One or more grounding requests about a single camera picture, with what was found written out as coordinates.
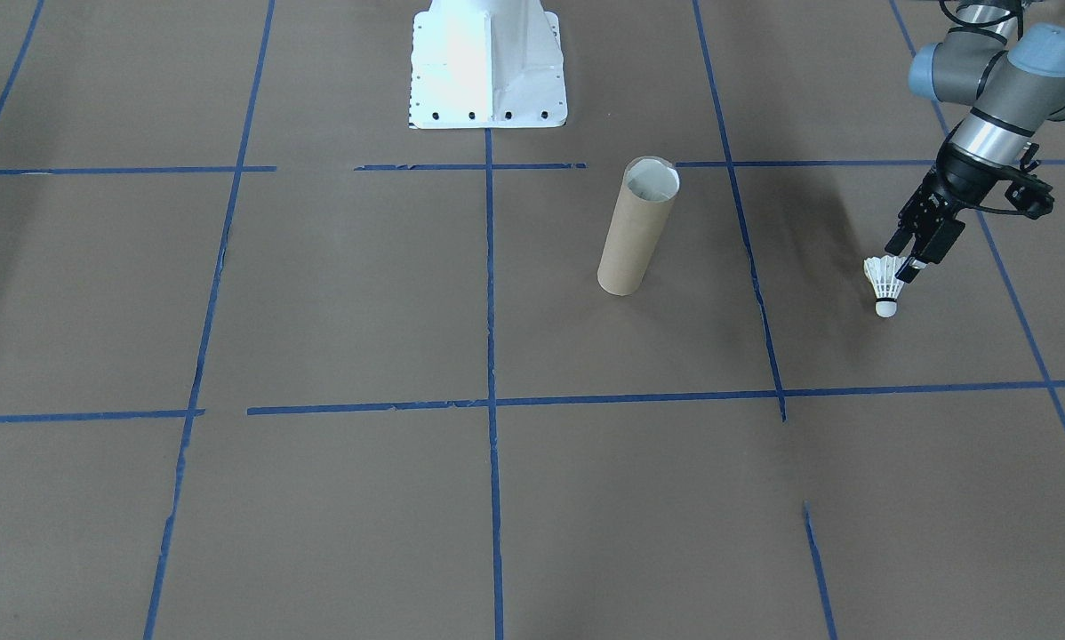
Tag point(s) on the white feather shuttlecock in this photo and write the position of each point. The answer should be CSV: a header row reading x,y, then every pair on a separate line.
x,y
885,283

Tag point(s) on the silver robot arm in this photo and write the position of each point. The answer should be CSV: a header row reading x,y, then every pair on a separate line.
x,y
1021,80

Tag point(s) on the brown cardboard tube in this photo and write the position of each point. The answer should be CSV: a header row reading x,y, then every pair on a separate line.
x,y
630,249

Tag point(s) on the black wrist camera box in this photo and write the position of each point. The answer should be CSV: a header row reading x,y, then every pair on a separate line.
x,y
1035,196

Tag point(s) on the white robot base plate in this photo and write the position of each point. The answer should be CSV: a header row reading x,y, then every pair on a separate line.
x,y
488,71

